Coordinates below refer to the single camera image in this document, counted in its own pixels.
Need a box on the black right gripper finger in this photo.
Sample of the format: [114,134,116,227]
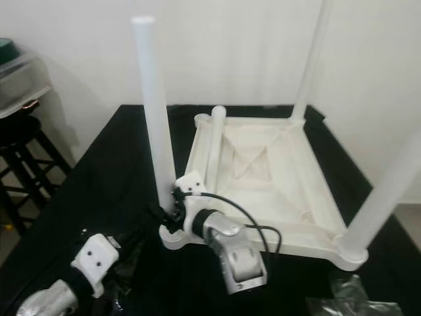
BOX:
[148,205,173,231]

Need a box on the white plastic children table top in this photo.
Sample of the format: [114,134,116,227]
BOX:
[159,112,369,272]

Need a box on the black tablecloth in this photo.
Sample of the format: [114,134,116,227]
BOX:
[0,104,421,316]

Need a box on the black round stool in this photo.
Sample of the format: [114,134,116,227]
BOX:
[0,115,70,234]

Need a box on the small clear tape patch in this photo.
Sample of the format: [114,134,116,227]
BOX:
[329,273,370,303]

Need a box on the clear container with green lid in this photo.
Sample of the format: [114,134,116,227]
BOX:
[0,38,53,119]

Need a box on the large clear tape patch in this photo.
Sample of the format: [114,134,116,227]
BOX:
[306,300,402,316]

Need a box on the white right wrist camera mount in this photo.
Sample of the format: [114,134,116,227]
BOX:
[174,171,208,234]

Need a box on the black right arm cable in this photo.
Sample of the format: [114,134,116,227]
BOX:
[201,192,282,254]

